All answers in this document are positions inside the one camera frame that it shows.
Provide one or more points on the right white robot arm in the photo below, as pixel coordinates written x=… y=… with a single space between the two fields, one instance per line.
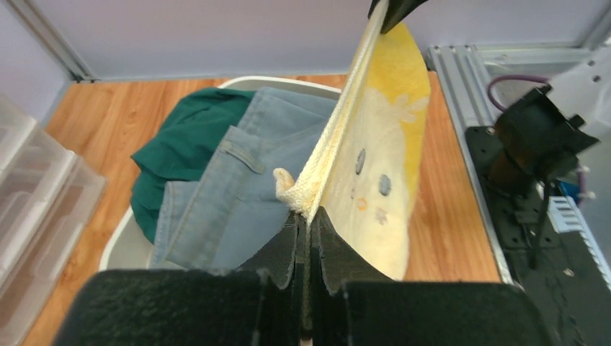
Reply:
x=542 y=133

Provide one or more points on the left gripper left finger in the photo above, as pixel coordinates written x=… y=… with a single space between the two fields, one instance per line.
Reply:
x=258 y=303

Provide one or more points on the dark green garment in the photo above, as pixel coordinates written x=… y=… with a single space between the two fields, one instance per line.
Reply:
x=183 y=147

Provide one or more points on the aluminium rail frame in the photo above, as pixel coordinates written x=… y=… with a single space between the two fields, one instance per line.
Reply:
x=464 y=72

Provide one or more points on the light blue denim jeans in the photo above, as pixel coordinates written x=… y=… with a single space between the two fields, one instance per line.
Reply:
x=231 y=212

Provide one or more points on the white plastic basin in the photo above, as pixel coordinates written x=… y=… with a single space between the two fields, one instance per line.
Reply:
x=128 y=248

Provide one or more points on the white plastic drawer organizer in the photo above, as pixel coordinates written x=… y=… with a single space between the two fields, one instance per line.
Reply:
x=48 y=195

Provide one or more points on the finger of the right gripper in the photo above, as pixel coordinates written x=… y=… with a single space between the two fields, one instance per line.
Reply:
x=397 y=11

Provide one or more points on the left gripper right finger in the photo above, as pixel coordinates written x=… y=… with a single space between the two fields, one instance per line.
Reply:
x=355 y=304

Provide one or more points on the yellow towel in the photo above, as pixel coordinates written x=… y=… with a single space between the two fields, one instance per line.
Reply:
x=364 y=169

